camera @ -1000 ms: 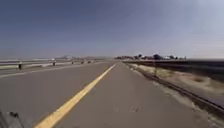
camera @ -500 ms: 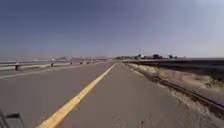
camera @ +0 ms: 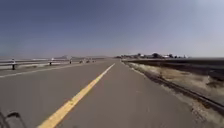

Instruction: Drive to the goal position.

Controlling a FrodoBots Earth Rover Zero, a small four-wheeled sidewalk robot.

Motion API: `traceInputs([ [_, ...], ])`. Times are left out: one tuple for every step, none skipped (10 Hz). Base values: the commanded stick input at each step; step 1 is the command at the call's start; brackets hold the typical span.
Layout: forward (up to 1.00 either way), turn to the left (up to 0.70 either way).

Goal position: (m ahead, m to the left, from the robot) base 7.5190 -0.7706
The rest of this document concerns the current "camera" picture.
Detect metal guardrail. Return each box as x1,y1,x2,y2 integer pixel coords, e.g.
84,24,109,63
0,57,101,71

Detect dark roadside barrier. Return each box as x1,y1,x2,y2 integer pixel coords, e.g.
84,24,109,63
123,57,224,81

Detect row of trees and buildings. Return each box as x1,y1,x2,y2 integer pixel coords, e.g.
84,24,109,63
114,52,188,60

